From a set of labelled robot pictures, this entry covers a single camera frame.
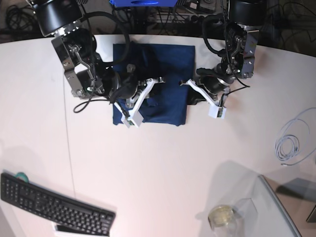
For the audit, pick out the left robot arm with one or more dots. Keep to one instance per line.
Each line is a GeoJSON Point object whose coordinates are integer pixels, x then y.
{"type": "Point", "coordinates": [241, 20]}

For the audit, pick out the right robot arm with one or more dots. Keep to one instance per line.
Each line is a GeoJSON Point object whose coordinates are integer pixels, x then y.
{"type": "Point", "coordinates": [90, 78]}

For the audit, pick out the black computer keyboard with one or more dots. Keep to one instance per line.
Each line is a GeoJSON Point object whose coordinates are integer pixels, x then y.
{"type": "Point", "coordinates": [75, 215]}

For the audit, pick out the clear glass jar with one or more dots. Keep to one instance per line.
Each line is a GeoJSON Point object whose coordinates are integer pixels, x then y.
{"type": "Point", "coordinates": [223, 222]}

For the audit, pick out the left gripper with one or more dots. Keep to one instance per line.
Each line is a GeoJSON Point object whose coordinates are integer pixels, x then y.
{"type": "Point", "coordinates": [213, 82]}

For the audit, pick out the blue box with hole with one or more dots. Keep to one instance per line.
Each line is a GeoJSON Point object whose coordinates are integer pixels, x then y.
{"type": "Point", "coordinates": [143, 3]}

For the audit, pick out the green tape roll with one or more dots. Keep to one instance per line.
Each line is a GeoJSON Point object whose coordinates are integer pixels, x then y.
{"type": "Point", "coordinates": [22, 176]}

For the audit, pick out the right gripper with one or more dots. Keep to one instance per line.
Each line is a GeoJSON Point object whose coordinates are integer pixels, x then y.
{"type": "Point", "coordinates": [126, 86]}

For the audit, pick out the dark blue t-shirt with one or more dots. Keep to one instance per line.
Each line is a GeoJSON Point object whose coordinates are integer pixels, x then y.
{"type": "Point", "coordinates": [175, 63]}

